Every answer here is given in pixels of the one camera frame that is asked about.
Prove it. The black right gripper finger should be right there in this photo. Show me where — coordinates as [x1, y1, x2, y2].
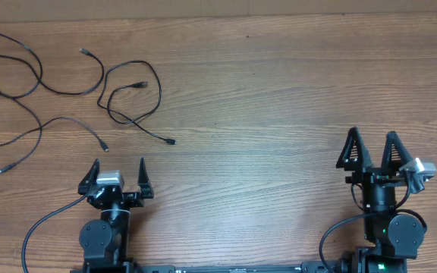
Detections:
[381, 131, 413, 171]
[336, 127, 373, 171]

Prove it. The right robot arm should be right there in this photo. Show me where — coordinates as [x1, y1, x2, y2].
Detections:
[331, 127, 437, 272]

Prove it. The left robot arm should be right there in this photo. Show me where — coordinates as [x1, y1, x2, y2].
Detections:
[78, 158, 154, 272]

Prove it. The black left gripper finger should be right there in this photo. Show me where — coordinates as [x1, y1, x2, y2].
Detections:
[77, 159, 100, 195]
[137, 157, 154, 199]

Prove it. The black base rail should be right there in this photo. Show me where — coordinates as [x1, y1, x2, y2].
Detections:
[71, 259, 407, 273]

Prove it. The black short USB cable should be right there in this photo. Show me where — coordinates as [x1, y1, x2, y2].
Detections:
[0, 24, 105, 99]

